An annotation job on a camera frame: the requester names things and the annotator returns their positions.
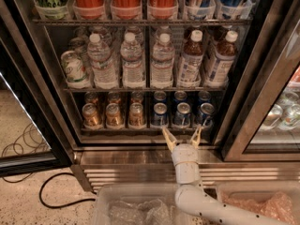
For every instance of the gold can front right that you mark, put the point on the gold can front right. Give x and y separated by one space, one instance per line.
136 117

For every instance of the brown tea bottle right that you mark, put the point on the brown tea bottle right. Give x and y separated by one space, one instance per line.
219 60

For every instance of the clear water bottle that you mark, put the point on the clear water bottle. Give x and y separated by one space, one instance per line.
132 62
162 60
102 63

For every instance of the brown tea bottle left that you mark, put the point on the brown tea bottle left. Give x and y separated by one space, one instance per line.
190 59

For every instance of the clear water bottle right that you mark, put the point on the clear water bottle right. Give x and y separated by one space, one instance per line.
162 60

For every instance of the clear water bottle middle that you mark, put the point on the clear water bottle middle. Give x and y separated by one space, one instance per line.
132 62

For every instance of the clear plastic bin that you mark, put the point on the clear plastic bin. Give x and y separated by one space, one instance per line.
138 204
279 200

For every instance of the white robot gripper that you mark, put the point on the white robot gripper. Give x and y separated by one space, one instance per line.
185 154

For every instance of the gold can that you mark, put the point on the gold can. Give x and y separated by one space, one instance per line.
92 118
91 97
136 117
137 97
114 97
114 118

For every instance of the green white soda can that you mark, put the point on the green white soda can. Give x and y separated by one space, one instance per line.
76 74

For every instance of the clear water bottle left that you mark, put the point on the clear water bottle left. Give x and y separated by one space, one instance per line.
102 63

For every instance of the clear plastic bin left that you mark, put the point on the clear plastic bin left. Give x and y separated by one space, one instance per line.
138 204

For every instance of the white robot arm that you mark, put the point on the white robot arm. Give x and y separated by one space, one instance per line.
190 197

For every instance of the red coca-cola can middle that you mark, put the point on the red coca-cola can middle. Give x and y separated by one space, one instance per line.
126 9

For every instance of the blue pepsi can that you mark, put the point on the blue pepsi can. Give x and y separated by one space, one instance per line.
160 97
181 117
204 115
159 118
180 96
204 97

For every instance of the open glass fridge door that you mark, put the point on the open glass fridge door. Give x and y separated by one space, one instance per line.
28 143

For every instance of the gold can front left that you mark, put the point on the gold can front left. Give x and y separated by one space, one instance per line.
92 118

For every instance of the gold can back middle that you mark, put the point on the gold can back middle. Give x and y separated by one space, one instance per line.
114 97

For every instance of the gold can back left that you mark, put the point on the gold can back left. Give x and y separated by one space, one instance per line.
91 97

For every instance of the gold can back right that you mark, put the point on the gold can back right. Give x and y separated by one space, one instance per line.
137 97

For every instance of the gold can front middle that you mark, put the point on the gold can front middle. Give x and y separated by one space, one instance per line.
114 118

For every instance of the clear plastic bin right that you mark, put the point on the clear plastic bin right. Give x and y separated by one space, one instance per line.
279 200

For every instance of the steel fridge base grille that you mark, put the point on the steel fridge base grille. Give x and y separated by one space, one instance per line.
97 168

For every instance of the brown tea bottle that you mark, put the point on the brown tea bottle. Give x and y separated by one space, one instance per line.
219 60
190 59

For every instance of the red coca-cola can right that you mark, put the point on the red coca-cola can right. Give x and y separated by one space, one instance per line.
161 9

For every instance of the blue red can left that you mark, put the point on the blue red can left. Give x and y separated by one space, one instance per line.
197 10

